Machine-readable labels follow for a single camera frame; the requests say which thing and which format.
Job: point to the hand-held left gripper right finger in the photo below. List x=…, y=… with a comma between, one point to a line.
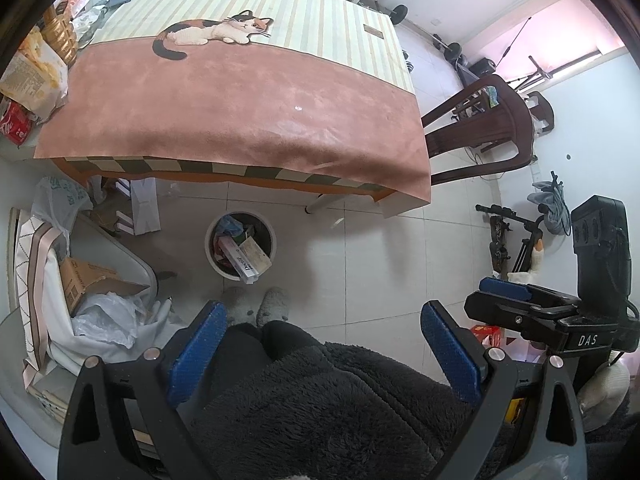
x=450, y=350

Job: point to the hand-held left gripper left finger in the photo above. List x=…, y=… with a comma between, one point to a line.
x=200, y=350

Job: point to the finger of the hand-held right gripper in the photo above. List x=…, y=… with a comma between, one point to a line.
x=495, y=306
x=502, y=286

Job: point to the white round trash bin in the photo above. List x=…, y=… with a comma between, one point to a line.
x=212, y=260

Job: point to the long white box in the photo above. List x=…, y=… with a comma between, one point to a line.
x=250, y=260

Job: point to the pink box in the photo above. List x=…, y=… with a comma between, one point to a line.
x=225, y=249

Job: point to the blue packet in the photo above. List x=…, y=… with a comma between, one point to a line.
x=231, y=225

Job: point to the red box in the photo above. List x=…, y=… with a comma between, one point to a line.
x=485, y=334

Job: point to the white plush toy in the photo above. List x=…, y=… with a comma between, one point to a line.
x=530, y=269

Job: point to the brown carved wood piece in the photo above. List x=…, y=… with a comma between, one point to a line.
x=499, y=245

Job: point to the black tripod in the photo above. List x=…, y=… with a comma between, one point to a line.
x=525, y=250

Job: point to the white plastic bags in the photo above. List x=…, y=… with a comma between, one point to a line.
x=165, y=322

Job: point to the grey fluffy slipper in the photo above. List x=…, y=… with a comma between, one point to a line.
x=274, y=305
x=240, y=307

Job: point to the person's right leg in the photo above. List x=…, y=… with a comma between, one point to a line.
x=290, y=337

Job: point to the white hat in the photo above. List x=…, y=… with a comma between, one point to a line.
x=605, y=390

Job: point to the brown cardboard box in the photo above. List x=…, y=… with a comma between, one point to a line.
x=82, y=275

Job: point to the dark stool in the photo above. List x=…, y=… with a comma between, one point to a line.
x=542, y=110

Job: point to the dark wooden chair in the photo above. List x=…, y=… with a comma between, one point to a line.
x=515, y=120

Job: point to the black microphone stand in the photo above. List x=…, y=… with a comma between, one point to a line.
x=537, y=67

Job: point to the white bag with green print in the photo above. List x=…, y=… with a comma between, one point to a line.
x=55, y=200

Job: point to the black speaker box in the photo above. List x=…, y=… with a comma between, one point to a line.
x=484, y=67

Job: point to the pink curtain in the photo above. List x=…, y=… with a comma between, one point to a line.
x=550, y=30

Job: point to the black barbell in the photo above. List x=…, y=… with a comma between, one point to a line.
x=452, y=52

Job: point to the table with cat tablecloth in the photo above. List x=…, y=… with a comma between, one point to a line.
x=225, y=110

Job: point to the red packet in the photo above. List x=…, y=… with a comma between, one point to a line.
x=17, y=125

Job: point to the black dumbbell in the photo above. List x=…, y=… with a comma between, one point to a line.
x=398, y=14

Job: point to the yellow snack bag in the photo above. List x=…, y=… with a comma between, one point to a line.
x=35, y=80

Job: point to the golden jar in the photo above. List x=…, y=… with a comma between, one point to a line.
x=60, y=40

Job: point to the clear plastic wrap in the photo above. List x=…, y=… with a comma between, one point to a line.
x=92, y=22

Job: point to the orange packet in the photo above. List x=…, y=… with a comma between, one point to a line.
x=75, y=2

